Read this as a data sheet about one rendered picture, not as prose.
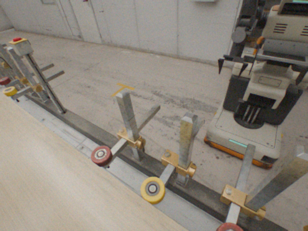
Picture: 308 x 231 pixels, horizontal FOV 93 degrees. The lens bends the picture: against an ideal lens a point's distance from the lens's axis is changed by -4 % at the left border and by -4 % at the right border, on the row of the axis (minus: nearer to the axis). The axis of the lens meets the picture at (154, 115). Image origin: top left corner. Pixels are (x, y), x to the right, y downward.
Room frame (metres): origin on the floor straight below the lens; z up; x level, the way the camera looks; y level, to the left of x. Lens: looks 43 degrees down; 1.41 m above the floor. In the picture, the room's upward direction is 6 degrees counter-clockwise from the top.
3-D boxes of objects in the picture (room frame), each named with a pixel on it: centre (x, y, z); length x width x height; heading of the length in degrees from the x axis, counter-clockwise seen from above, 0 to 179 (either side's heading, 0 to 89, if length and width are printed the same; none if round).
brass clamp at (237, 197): (0.15, -0.27, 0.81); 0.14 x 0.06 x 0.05; 52
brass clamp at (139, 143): (0.46, 0.12, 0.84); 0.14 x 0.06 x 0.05; 52
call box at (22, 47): (0.90, 0.68, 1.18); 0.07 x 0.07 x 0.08; 52
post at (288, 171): (0.14, -0.29, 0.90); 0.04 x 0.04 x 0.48; 52
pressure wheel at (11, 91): (0.97, 1.01, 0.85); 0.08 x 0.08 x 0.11
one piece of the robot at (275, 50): (0.77, -0.75, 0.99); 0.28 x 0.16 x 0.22; 52
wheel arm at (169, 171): (0.35, -0.09, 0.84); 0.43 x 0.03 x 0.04; 142
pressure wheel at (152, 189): (0.20, 0.03, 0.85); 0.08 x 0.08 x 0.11
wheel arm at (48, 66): (1.31, 1.06, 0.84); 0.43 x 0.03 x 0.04; 142
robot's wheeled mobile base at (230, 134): (1.00, -0.93, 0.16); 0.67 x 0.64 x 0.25; 142
